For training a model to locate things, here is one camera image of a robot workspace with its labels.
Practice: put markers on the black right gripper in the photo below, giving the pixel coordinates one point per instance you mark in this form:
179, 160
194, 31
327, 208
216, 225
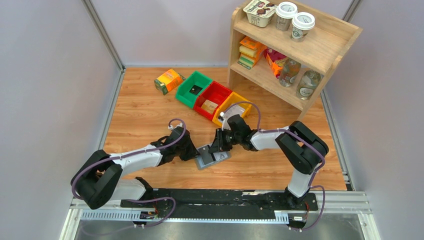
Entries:
216, 146

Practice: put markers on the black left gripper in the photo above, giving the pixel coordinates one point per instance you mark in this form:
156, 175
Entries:
193, 151

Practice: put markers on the white vip card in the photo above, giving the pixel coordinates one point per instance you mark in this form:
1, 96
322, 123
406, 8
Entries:
235, 110
221, 156

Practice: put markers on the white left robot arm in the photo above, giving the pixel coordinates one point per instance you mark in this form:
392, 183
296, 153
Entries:
96, 181

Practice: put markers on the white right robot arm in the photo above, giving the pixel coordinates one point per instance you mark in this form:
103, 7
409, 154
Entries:
303, 148

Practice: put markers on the white VIP card in bin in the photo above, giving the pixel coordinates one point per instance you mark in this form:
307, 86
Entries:
235, 110

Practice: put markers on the gold credit card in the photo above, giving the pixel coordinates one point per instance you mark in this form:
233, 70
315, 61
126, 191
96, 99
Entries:
209, 106

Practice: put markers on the black credit card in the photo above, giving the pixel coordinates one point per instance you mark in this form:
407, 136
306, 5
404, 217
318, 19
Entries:
195, 90

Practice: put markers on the yellow plastic bin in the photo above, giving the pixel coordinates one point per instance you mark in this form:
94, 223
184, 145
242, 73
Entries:
231, 99

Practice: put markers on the red plastic bin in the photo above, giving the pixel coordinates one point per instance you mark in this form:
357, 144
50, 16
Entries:
215, 92

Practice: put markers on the green plastic bin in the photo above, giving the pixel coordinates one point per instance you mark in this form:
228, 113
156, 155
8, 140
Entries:
183, 94

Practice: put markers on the orange green sponge box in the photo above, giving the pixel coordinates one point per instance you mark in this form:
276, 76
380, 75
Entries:
168, 81

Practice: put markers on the stacked sponge pack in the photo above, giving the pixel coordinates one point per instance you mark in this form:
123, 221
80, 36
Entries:
251, 52

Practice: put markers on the red orange snack bag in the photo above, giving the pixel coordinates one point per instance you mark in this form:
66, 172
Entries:
275, 60

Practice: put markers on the left clear glass bottle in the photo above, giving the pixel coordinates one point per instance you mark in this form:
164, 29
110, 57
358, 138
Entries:
289, 72

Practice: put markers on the clear glass bottle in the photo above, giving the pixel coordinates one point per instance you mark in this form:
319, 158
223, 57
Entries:
308, 83
289, 72

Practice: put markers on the right clear glass bottle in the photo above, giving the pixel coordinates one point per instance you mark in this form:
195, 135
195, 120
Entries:
308, 83

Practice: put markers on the right white lidded cup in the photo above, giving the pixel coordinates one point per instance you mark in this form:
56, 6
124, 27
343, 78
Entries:
302, 23

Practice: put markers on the white lidded cup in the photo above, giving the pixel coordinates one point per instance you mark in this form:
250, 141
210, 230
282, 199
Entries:
302, 23
284, 14

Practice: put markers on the left white lidded cup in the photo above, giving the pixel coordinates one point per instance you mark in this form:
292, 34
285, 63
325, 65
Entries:
284, 14

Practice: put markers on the aluminium rail frame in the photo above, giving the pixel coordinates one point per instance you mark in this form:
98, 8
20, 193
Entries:
341, 215

